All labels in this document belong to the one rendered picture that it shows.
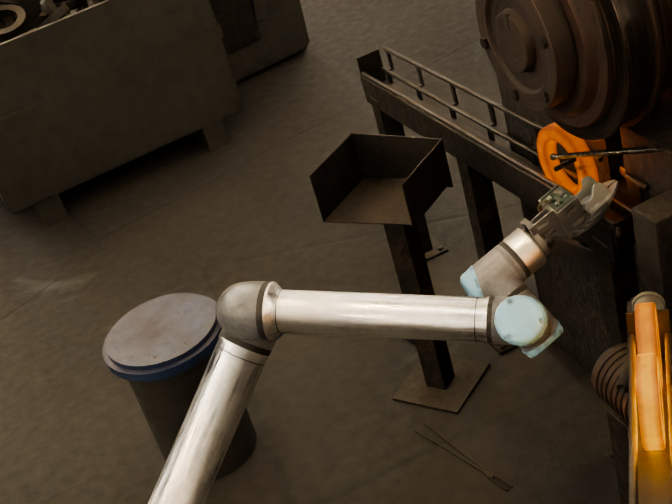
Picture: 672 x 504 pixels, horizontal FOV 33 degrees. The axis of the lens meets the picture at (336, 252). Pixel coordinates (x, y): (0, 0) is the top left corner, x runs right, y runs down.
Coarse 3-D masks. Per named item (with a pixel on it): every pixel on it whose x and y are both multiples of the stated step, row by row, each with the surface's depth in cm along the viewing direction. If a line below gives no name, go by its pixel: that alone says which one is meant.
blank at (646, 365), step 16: (640, 368) 176; (656, 368) 175; (640, 384) 174; (656, 384) 173; (640, 400) 173; (656, 400) 172; (640, 416) 173; (656, 416) 172; (656, 432) 173; (656, 448) 176
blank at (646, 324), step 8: (640, 304) 192; (648, 304) 191; (640, 312) 189; (648, 312) 188; (656, 312) 196; (640, 320) 188; (648, 320) 187; (656, 320) 193; (640, 328) 187; (648, 328) 186; (656, 328) 189; (640, 336) 186; (648, 336) 186; (656, 336) 186; (640, 344) 186; (648, 344) 186; (656, 344) 185; (640, 352) 186; (648, 352) 185; (656, 352) 185
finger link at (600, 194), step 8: (600, 184) 223; (616, 184) 226; (592, 192) 224; (600, 192) 224; (608, 192) 225; (592, 200) 224; (600, 200) 225; (608, 200) 225; (584, 208) 225; (592, 208) 225
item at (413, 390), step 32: (352, 160) 284; (384, 160) 282; (416, 160) 277; (320, 192) 274; (352, 192) 285; (384, 192) 279; (416, 192) 261; (384, 224) 266; (416, 224) 279; (416, 256) 281; (416, 288) 284; (448, 352) 301; (416, 384) 307; (448, 384) 303
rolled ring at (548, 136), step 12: (540, 132) 241; (552, 132) 236; (564, 132) 233; (540, 144) 243; (552, 144) 243; (564, 144) 233; (576, 144) 231; (540, 156) 246; (552, 168) 245; (576, 168) 233; (588, 168) 231; (564, 180) 244; (576, 192) 238
